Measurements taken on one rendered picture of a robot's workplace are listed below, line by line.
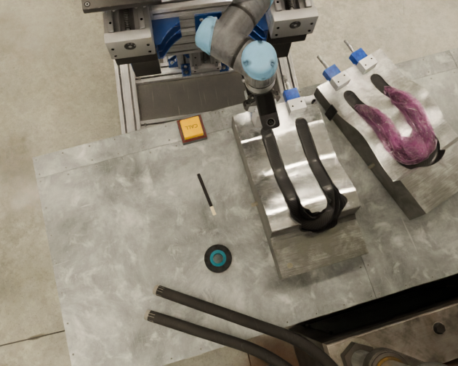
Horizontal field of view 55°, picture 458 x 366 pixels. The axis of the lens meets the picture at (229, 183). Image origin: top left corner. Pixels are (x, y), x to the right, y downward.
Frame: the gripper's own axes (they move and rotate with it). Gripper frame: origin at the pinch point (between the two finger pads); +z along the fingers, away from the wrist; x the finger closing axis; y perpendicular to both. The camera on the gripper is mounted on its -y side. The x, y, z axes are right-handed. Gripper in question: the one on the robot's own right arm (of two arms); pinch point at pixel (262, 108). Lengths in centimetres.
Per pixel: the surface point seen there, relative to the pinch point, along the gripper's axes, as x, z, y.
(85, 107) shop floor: 79, 92, 51
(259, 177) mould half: 6.4, 2.6, -18.7
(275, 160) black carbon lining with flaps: 0.3, 4.6, -14.9
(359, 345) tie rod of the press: -7, 3, -71
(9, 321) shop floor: 131, 72, -42
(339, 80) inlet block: -26.3, 10.7, 3.8
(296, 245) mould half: 1.8, 2.7, -40.5
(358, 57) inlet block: -35.5, 14.2, 10.1
